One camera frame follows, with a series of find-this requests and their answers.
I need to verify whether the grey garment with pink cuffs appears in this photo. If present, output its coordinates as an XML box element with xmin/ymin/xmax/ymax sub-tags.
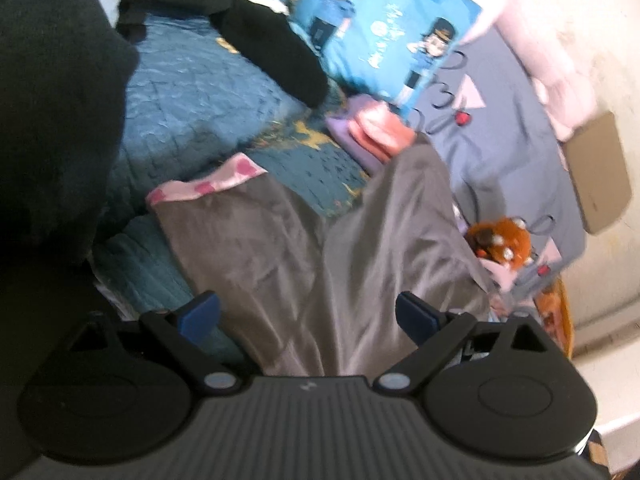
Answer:
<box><xmin>148</xmin><ymin>141</ymin><xmax>491</xmax><ymax>377</ymax></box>

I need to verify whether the black clothes pile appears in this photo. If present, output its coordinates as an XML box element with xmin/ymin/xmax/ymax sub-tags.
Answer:
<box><xmin>1</xmin><ymin>0</ymin><xmax>328</xmax><ymax>474</ymax></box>

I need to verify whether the pink cloth under plush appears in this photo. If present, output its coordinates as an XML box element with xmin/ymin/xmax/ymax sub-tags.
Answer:
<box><xmin>480</xmin><ymin>258</ymin><xmax>518</xmax><ymax>292</ymax></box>

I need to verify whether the red panda plush toy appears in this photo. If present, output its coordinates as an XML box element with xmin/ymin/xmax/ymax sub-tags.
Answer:
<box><xmin>464</xmin><ymin>217</ymin><xmax>533</xmax><ymax>271</ymax></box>

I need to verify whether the orange plastic bag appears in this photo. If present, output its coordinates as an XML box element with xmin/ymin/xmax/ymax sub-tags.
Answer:
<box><xmin>534</xmin><ymin>278</ymin><xmax>575</xmax><ymax>360</ymax></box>

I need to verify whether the grey printed sofa cover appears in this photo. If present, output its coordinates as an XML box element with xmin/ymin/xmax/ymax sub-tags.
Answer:
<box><xmin>409</xmin><ymin>28</ymin><xmax>586</xmax><ymax>299</ymax></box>

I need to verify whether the folded coral pink garment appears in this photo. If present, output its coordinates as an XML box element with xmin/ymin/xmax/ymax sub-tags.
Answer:
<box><xmin>347</xmin><ymin>101</ymin><xmax>416</xmax><ymax>164</ymax></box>

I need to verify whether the tan leather headrest cushion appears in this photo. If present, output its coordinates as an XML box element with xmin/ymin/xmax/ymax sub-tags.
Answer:
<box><xmin>562</xmin><ymin>112</ymin><xmax>632</xmax><ymax>235</ymax></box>

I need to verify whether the folded purple garment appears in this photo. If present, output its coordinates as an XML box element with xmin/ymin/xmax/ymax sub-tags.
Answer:
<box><xmin>326</xmin><ymin>94</ymin><xmax>383</xmax><ymax>176</ymax></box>

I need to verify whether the blue floral quilted blanket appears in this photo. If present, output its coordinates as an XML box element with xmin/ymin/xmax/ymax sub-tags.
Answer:
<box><xmin>92</xmin><ymin>14</ymin><xmax>368</xmax><ymax>318</ymax></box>

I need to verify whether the blue cartoon police cushion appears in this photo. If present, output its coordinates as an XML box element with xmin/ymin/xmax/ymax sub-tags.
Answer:
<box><xmin>291</xmin><ymin>0</ymin><xmax>482</xmax><ymax>114</ymax></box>

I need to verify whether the large pink plush toy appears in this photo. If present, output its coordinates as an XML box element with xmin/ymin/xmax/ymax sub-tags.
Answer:
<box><xmin>444</xmin><ymin>0</ymin><xmax>601</xmax><ymax>143</ymax></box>

